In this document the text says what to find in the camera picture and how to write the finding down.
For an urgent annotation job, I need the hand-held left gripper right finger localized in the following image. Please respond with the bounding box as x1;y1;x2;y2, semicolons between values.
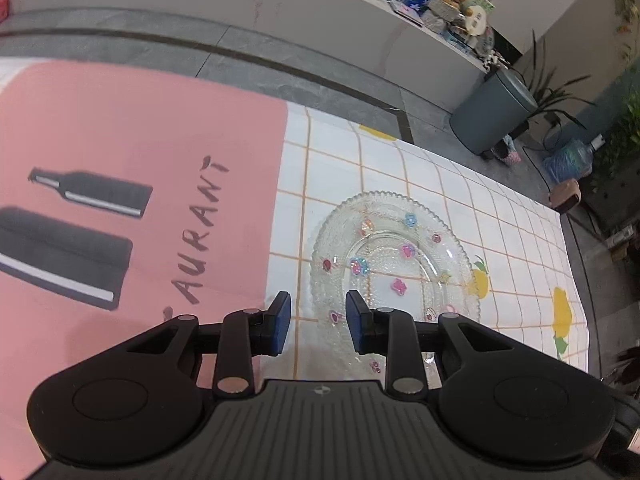
345;290;517;395

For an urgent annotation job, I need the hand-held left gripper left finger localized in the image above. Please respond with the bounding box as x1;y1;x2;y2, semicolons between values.
125;291;293;399

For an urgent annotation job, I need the clear glass flower plate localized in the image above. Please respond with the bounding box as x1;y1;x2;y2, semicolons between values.
308;190;482;379

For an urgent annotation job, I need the white checked lemon tablecloth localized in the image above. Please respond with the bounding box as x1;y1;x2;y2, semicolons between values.
0;57;592;480

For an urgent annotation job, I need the pink printed table mat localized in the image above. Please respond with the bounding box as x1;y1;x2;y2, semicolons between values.
0;60;289;480

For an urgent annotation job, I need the pink small stool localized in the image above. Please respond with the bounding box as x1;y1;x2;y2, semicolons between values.
548;179;584;211

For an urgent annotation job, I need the grey round trash bin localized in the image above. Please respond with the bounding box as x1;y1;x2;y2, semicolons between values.
449;67;539;156

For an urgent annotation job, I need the blue water bottle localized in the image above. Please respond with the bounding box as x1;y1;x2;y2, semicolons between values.
542;135;606;181

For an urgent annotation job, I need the green long-leaf floor plant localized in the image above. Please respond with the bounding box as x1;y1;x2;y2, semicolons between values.
520;30;599;132

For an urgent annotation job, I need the white low counter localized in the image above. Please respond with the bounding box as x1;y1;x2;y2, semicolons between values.
0;0;495;112

